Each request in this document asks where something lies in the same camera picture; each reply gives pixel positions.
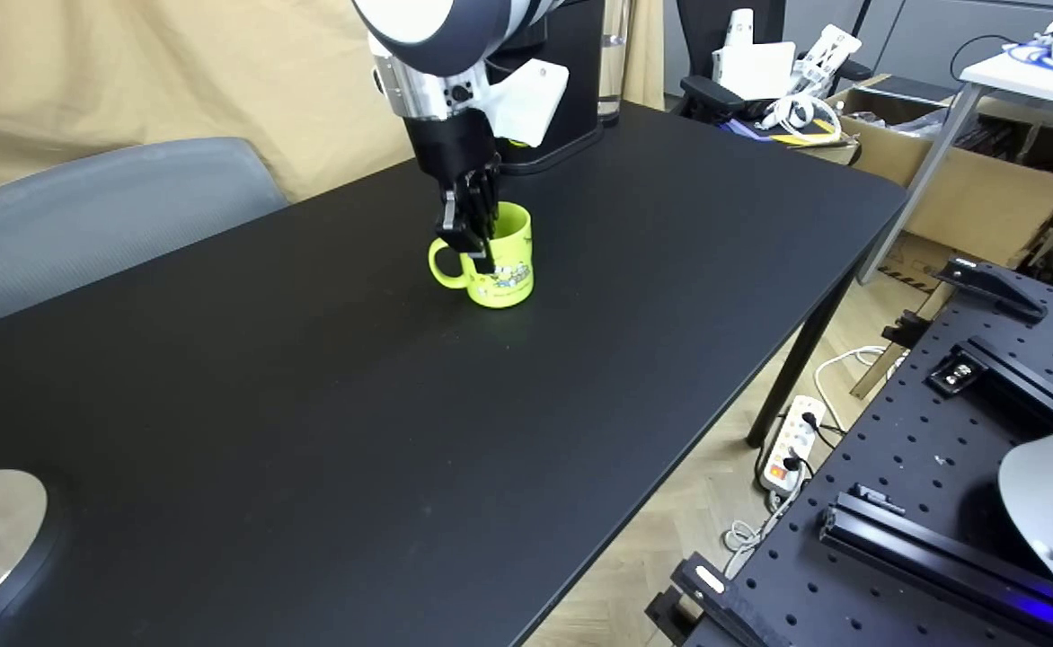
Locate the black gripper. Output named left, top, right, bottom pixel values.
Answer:
left=409, top=103, right=505, bottom=273

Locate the yellow-green printed mug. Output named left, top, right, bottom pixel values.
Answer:
left=424, top=199, right=540, bottom=313

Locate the silver metal pole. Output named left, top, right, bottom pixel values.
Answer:
left=595, top=0, right=636, bottom=127

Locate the white box device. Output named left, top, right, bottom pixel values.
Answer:
left=711, top=6, right=797, bottom=103

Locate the beige fabric curtain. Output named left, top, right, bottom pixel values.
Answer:
left=0, top=0, right=672, bottom=209

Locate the black table leg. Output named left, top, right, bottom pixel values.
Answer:
left=744, top=267, right=867, bottom=452

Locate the white multi-socket power strip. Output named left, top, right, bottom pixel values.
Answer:
left=789, top=20, right=867, bottom=91

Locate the white floor power strip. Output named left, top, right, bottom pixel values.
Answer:
left=759, top=392, right=830, bottom=501

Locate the small round metal floor fitting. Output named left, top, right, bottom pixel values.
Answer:
left=717, top=519, right=763, bottom=558

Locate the black perforated breadboard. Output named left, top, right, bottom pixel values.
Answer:
left=644, top=267, right=1053, bottom=647

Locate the brown cardboard box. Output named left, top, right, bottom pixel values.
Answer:
left=838, top=79, right=1053, bottom=273

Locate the white side table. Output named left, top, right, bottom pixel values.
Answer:
left=867, top=47, right=1053, bottom=288

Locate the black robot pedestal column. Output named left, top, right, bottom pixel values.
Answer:
left=496, top=0, right=607, bottom=173

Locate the white coiled cable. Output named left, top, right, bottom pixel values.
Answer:
left=759, top=88, right=847, bottom=152

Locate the white floor cable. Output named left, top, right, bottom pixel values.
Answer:
left=809, top=342, right=896, bottom=424

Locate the small black mount block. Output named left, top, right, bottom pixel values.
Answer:
left=922, top=344, right=986, bottom=398

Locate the black clamp bracket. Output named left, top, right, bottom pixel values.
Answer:
left=940, top=255, right=1050, bottom=326

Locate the short black aluminium rail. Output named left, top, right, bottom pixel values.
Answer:
left=962, top=334, right=1053, bottom=431

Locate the long black aluminium rail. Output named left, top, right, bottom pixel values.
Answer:
left=814, top=483, right=1053, bottom=639

